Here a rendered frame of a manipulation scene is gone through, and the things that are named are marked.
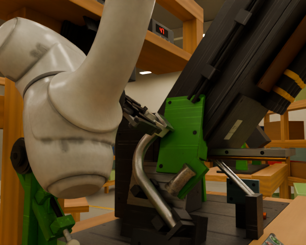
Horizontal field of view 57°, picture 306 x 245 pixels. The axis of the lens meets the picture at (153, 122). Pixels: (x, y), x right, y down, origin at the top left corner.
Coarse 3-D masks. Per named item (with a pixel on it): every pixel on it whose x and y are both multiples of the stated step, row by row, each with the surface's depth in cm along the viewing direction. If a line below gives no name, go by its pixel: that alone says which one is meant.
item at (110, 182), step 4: (112, 148) 678; (112, 172) 679; (112, 176) 678; (108, 180) 656; (112, 180) 672; (104, 184) 637; (108, 184) 649; (112, 184) 661; (104, 188) 652; (108, 188) 655; (104, 192) 652; (108, 192) 654
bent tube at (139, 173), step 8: (160, 120) 73; (168, 128) 72; (144, 136) 75; (152, 136) 74; (144, 144) 75; (136, 152) 75; (144, 152) 75; (136, 160) 74; (136, 168) 73; (136, 176) 72; (144, 176) 72; (144, 184) 70; (152, 184) 71; (144, 192) 70; (152, 192) 68; (152, 200) 68; (160, 200) 67; (160, 208) 66; (168, 208) 65; (168, 216) 64; (168, 224) 63
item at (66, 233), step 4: (64, 232) 56; (68, 232) 56; (64, 236) 56; (68, 236) 55; (68, 240) 55; (72, 240) 55; (76, 240) 55; (68, 244) 54; (72, 244) 54; (76, 244) 54
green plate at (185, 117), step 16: (192, 96) 75; (176, 112) 76; (192, 112) 73; (176, 128) 75; (192, 128) 72; (160, 144) 76; (176, 144) 73; (192, 144) 70; (160, 160) 74; (176, 160) 71
